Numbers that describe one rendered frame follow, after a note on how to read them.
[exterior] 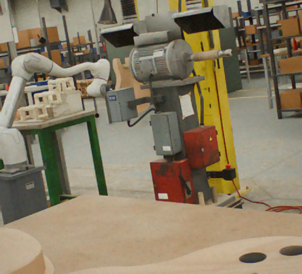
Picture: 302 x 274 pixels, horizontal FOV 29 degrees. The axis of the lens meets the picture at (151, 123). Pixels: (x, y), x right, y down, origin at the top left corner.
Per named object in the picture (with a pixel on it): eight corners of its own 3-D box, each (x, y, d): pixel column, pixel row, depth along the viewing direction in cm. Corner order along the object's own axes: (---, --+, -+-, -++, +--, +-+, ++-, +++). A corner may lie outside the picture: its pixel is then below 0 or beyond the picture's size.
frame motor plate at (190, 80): (205, 79, 383) (204, 74, 382) (184, 85, 365) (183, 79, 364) (162, 83, 406) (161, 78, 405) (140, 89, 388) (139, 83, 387)
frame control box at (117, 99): (161, 123, 380) (155, 83, 376) (140, 130, 364) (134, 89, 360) (133, 124, 395) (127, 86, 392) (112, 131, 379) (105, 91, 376)
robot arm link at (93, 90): (97, 93, 430) (101, 76, 434) (82, 95, 440) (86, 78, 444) (107, 98, 438) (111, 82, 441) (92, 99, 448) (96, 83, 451)
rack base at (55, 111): (70, 114, 460) (68, 102, 459) (54, 118, 448) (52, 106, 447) (47, 115, 478) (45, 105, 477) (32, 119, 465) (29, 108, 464)
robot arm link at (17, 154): (11, 165, 373) (5, 131, 370) (-4, 164, 386) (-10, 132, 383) (32, 159, 384) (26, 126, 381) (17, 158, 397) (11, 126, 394)
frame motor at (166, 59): (200, 75, 385) (194, 36, 382) (176, 82, 365) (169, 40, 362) (152, 81, 412) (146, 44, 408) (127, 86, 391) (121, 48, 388)
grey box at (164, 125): (182, 152, 379) (169, 68, 371) (173, 155, 371) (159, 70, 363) (164, 152, 388) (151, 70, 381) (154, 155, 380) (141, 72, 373)
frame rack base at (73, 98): (84, 111, 471) (79, 89, 469) (69, 114, 460) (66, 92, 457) (61, 112, 489) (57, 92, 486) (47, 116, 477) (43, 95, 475)
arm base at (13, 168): (15, 175, 369) (13, 166, 369) (-2, 172, 386) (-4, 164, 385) (39, 167, 382) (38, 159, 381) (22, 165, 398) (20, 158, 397)
